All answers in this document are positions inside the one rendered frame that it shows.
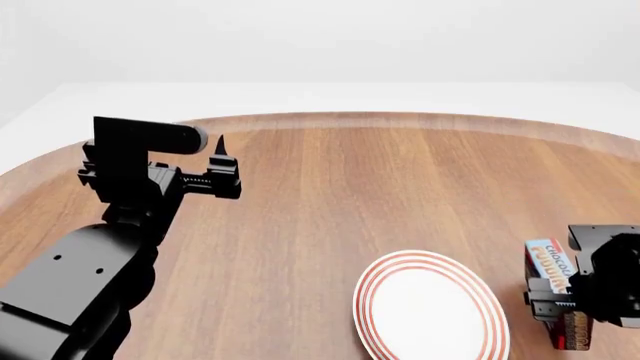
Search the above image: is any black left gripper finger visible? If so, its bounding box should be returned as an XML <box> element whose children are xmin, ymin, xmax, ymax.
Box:
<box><xmin>76</xmin><ymin>139</ymin><xmax>101</xmax><ymax>189</ymax></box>
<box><xmin>204</xmin><ymin>133</ymin><xmax>243</xmax><ymax>201</ymax></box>

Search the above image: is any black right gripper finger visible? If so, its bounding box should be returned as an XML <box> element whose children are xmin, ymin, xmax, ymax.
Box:
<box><xmin>523</xmin><ymin>276</ymin><xmax>576</xmax><ymax>351</ymax></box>

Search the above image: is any chocolate pudding box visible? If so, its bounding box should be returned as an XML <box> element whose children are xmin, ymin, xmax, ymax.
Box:
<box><xmin>523</xmin><ymin>237</ymin><xmax>596</xmax><ymax>353</ymax></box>

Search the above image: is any white plate with red rings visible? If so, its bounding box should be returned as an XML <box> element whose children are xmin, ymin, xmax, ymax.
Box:
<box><xmin>352</xmin><ymin>249</ymin><xmax>511</xmax><ymax>360</ymax></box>

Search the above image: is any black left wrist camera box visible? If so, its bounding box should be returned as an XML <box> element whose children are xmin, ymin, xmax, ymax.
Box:
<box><xmin>92</xmin><ymin>115</ymin><xmax>209</xmax><ymax>177</ymax></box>

